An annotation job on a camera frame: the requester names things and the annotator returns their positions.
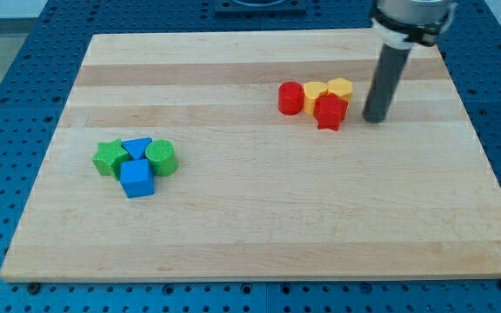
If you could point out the blue cube block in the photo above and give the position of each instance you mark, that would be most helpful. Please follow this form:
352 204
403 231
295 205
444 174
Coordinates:
137 178

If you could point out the blue triangle block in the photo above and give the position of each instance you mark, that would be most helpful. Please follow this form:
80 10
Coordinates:
136 147

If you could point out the green star block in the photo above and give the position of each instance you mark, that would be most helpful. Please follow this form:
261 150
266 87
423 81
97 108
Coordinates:
109 157

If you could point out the yellow pentagon block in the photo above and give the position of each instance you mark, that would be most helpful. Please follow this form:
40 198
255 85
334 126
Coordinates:
341 88

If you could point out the yellow heart block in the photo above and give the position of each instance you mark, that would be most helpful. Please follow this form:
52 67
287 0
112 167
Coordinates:
313 91

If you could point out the green cylinder block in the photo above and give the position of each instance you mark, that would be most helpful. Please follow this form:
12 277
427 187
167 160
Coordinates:
162 158

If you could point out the light wooden board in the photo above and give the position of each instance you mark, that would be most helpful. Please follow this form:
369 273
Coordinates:
259 195

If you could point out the red cylinder block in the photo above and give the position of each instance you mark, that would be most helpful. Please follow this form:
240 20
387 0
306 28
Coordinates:
290 98

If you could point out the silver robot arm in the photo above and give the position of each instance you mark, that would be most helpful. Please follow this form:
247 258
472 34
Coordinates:
419 11

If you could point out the red star block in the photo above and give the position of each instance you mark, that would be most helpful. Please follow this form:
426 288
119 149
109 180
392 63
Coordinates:
330 112

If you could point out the black cable clamp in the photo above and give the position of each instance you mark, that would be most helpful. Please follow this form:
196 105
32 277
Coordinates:
401 35

